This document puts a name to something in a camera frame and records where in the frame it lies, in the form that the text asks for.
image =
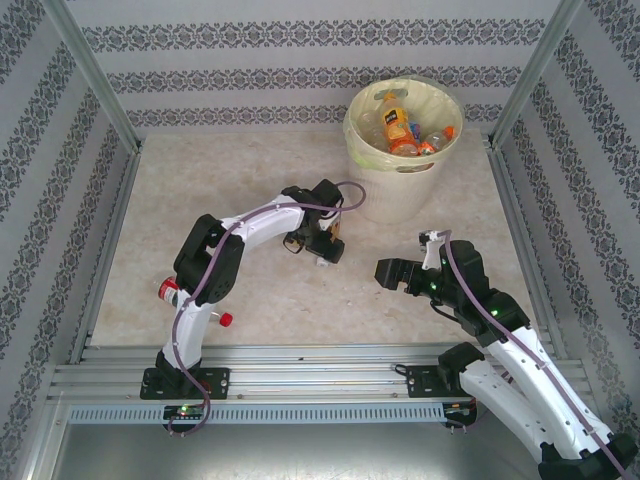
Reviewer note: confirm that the aluminium side rail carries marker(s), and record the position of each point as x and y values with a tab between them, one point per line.
517	225
111	240

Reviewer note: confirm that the clear water bottle red cap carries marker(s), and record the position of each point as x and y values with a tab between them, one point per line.
168	289

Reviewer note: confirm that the orange label bottle brown cap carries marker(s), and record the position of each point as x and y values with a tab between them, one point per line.
426	147

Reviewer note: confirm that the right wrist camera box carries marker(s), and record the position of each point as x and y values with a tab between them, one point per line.
429	252

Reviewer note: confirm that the cream ribbed plastic bin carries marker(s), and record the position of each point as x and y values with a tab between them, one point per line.
385	200

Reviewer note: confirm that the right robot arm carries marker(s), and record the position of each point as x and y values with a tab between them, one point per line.
540	390

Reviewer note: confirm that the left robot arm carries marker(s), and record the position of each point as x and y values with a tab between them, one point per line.
210	260

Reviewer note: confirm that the clear bottle orange cap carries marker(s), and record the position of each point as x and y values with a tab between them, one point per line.
450	132

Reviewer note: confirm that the aluminium frame post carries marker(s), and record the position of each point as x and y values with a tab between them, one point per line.
540	65
95	75

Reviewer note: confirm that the orange juice bottle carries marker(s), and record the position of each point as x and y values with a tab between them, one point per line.
395	127

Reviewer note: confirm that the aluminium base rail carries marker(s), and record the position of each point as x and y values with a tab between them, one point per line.
320	372

